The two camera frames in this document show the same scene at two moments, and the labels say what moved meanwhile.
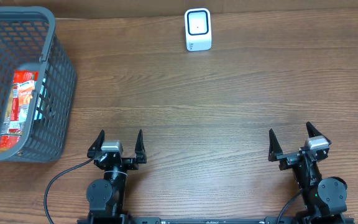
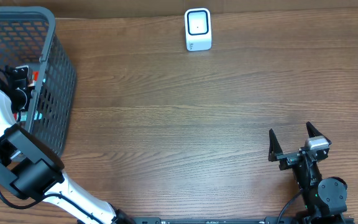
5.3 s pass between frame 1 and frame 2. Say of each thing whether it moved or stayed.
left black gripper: moved
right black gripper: stayed
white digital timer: stayed
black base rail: stayed
